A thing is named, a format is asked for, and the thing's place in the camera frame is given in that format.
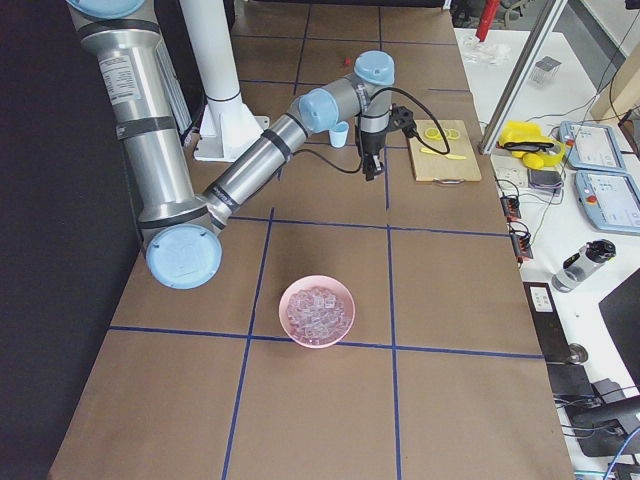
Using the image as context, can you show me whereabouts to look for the white power strip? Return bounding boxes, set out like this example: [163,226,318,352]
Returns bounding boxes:
[495,167,529,190]

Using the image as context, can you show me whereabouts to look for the upper teach pendant tablet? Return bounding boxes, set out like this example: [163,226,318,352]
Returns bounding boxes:
[558,121,627,172]

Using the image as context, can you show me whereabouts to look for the bamboo cutting board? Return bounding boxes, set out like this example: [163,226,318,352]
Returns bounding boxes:
[408,120,482,184]

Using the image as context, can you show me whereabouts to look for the aluminium frame post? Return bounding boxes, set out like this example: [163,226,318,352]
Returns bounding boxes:
[478,0,568,155]

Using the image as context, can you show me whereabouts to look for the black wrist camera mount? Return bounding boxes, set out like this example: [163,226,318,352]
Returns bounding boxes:
[387,104,419,139]

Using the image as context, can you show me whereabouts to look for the lower teach pendant tablet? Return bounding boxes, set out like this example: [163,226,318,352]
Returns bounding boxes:
[574,170,639,235]

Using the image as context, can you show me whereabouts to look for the light blue paper cup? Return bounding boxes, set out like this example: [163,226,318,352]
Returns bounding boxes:
[329,121,350,149]

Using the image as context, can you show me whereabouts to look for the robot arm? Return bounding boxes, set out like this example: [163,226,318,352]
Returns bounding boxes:
[68,1,395,289]

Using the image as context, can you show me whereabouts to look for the yellow plastic knife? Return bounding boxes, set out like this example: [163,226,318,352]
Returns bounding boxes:
[420,147,467,160]

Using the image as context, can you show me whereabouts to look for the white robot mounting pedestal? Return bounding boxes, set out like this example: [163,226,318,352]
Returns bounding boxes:
[180,0,264,162]

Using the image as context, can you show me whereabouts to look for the clear water bottle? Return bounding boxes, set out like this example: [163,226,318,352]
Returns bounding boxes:
[551,239,616,292]

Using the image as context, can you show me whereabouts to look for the grey wallet pouch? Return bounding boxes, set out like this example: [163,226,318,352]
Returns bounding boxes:
[527,170,564,191]

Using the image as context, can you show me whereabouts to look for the yellow cloth bag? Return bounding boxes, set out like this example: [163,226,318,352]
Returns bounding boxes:
[498,120,566,170]

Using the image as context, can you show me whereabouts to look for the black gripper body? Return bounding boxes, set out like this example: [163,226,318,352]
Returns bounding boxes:
[355,127,387,158]

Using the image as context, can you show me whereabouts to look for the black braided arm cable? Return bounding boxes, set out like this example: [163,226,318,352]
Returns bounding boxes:
[297,86,451,175]

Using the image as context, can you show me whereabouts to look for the pink bowl of ice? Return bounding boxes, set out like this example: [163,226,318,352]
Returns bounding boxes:
[279,275,356,349]

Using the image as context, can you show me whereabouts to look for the teach pendant tablet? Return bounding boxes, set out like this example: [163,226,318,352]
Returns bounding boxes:
[558,121,627,172]
[574,170,639,235]

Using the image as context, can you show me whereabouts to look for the crumpled plastic bags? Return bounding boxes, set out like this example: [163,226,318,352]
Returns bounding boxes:
[458,35,511,65]

